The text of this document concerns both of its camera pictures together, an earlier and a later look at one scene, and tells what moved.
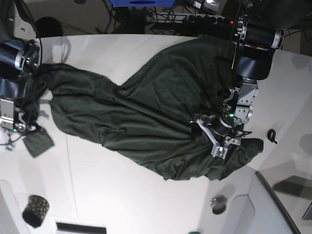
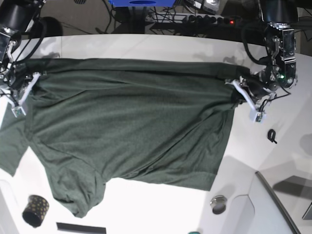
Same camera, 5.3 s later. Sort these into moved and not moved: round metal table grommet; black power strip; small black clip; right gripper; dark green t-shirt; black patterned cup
Moved: right gripper; dark green t-shirt
Not moved: black patterned cup; small black clip; black power strip; round metal table grommet
